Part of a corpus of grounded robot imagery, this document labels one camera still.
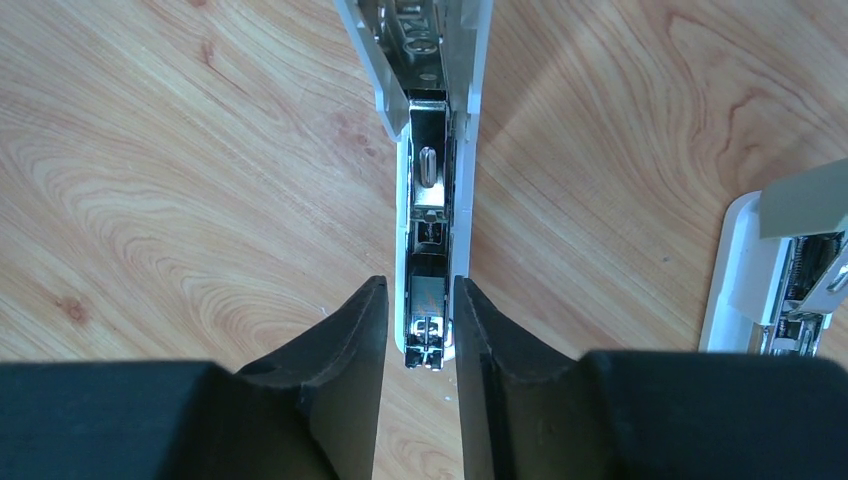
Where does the white stapler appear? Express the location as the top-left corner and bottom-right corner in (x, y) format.
(336, 0), (494, 371)

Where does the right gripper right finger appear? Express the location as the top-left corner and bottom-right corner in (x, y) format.
(454, 277), (847, 479)

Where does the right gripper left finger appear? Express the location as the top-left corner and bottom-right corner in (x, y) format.
(1, 276), (388, 479)

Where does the grey green stapler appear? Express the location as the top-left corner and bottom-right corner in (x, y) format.
(699, 159), (847, 357)

